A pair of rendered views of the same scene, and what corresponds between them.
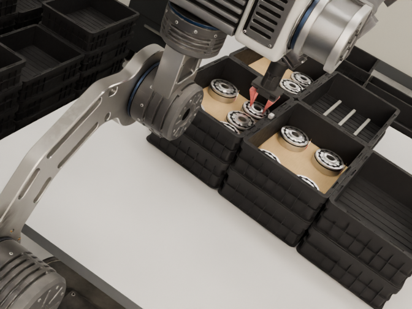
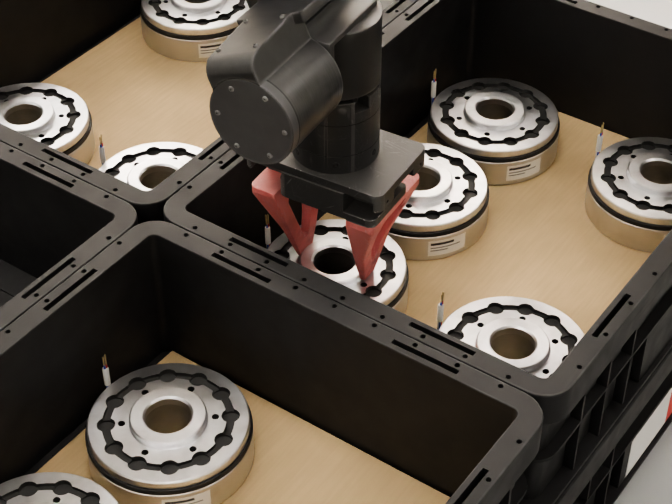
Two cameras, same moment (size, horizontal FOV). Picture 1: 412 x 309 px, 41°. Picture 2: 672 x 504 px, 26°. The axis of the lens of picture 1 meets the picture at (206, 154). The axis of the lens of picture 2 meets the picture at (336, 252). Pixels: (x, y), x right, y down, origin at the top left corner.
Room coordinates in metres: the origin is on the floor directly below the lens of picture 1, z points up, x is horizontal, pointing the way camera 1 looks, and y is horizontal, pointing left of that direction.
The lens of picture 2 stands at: (2.40, 0.11, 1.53)
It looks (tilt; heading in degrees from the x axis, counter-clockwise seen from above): 41 degrees down; 196
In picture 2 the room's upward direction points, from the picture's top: straight up
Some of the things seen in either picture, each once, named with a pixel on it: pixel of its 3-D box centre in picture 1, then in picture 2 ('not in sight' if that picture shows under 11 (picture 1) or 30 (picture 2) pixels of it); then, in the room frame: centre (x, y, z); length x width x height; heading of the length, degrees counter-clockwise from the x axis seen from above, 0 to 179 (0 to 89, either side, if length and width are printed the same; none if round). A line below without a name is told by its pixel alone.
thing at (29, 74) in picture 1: (24, 82); not in sight; (1.99, 0.88, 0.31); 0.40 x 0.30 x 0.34; 166
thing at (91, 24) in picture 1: (83, 48); not in sight; (2.37, 0.78, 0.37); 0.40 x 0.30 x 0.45; 166
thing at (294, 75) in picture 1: (303, 80); not in sight; (2.04, -0.23, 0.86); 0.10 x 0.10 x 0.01
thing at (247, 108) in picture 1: (256, 110); (334, 267); (1.67, -0.10, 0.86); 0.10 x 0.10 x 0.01
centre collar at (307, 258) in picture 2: (257, 108); (334, 262); (1.67, -0.10, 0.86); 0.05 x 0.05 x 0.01
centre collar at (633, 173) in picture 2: not in sight; (659, 174); (1.50, 0.11, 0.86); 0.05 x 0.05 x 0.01
